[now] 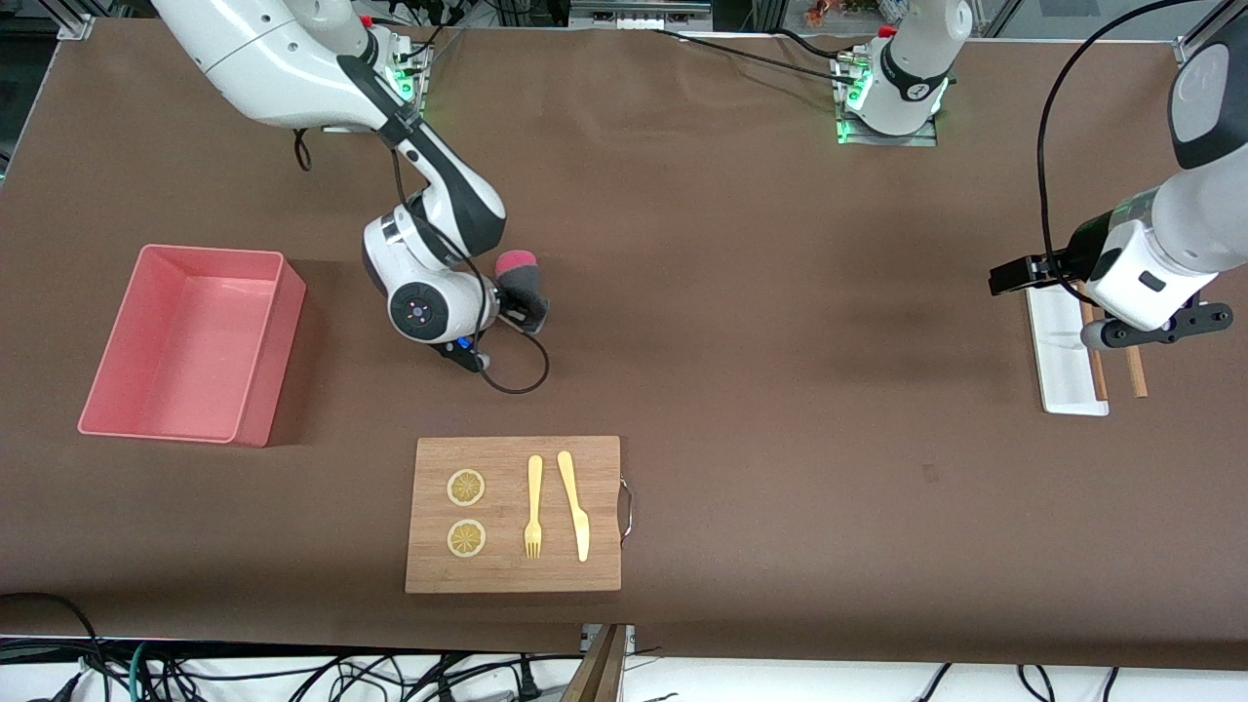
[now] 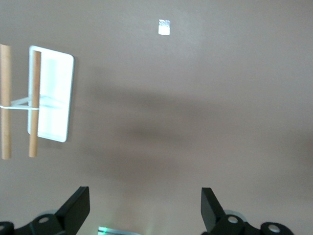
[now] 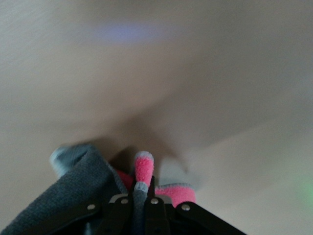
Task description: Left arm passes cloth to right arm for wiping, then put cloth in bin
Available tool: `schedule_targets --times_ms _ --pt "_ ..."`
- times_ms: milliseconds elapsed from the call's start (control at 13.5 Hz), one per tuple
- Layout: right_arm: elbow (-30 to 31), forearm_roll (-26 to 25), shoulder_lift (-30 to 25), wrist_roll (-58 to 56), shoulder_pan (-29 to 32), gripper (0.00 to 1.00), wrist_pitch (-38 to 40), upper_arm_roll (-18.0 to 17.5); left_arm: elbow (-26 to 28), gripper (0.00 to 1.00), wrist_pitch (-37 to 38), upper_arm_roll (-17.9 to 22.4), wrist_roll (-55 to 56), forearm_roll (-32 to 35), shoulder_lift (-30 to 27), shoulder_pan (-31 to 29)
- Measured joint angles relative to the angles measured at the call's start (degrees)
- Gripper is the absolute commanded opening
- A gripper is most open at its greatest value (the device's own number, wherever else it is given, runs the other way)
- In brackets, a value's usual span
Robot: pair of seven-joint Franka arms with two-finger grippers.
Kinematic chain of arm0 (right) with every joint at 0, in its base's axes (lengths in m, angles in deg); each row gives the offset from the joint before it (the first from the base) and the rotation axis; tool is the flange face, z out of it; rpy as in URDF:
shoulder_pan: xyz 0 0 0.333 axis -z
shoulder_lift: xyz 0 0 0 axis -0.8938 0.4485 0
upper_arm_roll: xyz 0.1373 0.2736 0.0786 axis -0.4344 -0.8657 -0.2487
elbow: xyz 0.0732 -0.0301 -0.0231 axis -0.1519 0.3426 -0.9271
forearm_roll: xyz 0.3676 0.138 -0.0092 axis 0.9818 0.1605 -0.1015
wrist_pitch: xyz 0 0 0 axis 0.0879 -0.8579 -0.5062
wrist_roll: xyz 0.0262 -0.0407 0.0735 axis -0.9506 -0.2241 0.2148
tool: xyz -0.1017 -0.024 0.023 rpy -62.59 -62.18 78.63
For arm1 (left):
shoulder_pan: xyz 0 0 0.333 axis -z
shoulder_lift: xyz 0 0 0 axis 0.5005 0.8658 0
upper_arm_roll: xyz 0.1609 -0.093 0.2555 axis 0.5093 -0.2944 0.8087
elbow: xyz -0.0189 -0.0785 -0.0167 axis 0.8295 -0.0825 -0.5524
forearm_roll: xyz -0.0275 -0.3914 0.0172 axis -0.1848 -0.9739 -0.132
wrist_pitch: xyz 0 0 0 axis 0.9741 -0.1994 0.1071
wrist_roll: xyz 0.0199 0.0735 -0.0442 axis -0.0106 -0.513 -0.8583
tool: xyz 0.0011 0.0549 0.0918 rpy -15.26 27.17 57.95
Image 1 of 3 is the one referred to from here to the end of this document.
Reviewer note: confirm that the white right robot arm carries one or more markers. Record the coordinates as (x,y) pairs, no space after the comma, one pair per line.
(263,58)

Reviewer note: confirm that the yellow plastic fork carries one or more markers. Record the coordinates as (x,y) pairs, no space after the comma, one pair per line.
(534,487)

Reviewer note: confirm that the wooden plank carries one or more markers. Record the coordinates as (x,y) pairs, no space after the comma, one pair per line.
(597,673)

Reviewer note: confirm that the white rack tray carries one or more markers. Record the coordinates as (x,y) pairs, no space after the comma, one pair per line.
(1058,361)

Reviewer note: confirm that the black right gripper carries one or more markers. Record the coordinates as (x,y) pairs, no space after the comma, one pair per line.
(517,298)

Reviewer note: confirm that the metal corner bracket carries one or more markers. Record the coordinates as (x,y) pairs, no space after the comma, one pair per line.
(76,27)
(1194,54)

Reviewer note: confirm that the bamboo cutting board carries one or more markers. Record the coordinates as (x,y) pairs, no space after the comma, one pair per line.
(507,575)

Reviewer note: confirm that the brown table cover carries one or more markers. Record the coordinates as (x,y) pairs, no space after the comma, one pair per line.
(780,439)

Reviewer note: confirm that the pink and grey cloth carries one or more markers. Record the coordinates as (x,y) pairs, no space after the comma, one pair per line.
(522,288)

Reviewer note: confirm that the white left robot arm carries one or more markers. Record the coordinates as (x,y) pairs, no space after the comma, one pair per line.
(1209,214)

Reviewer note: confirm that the pink plastic bin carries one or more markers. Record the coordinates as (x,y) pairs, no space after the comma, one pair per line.
(185,361)

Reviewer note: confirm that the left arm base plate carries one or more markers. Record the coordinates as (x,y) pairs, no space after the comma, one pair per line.
(921,141)

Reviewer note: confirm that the yellow plastic knife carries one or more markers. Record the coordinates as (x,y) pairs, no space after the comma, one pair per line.
(581,531)

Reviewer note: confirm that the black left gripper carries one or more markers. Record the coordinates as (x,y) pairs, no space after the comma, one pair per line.
(1076,253)

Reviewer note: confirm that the lemon slice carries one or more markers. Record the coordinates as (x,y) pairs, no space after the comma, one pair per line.
(466,487)
(466,538)

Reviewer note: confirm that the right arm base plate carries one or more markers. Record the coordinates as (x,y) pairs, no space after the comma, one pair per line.
(417,88)

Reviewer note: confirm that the black power plug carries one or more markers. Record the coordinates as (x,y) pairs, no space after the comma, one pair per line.
(529,687)

